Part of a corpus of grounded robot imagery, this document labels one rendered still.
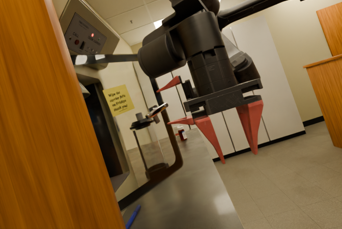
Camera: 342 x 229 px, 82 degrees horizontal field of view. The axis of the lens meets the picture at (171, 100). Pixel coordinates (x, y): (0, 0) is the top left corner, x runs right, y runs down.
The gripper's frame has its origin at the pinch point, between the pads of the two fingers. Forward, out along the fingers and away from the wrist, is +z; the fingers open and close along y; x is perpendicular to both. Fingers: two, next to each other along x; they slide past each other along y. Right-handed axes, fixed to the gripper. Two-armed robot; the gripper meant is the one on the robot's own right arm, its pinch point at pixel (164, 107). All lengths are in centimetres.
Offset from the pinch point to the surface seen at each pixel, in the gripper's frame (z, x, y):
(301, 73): -231, -343, -30
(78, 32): 14.2, 6.8, 25.8
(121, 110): 11.3, 3.6, 3.1
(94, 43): 14.4, -2.4, 25.4
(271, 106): -140, -296, -64
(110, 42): 12.3, -11.9, 27.5
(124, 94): 9.7, 1.4, 7.1
